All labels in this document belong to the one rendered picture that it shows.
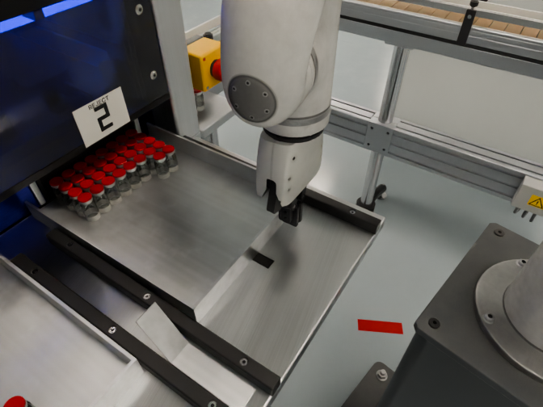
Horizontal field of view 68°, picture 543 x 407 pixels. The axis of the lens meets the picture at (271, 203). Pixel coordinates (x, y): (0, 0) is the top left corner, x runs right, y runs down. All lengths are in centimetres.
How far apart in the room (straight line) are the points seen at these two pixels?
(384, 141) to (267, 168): 105
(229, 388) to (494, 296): 37
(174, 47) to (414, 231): 143
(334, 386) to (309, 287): 92
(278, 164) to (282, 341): 22
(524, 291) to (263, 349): 33
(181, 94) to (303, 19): 46
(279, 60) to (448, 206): 179
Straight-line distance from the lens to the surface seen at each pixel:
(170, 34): 71
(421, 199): 206
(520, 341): 62
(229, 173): 72
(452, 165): 149
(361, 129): 153
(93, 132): 65
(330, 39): 42
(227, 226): 63
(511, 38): 126
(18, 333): 61
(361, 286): 166
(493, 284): 65
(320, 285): 57
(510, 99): 200
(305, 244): 61
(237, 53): 35
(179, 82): 75
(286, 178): 49
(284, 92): 35
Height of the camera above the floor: 135
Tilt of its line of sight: 45 degrees down
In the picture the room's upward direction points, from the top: straight up
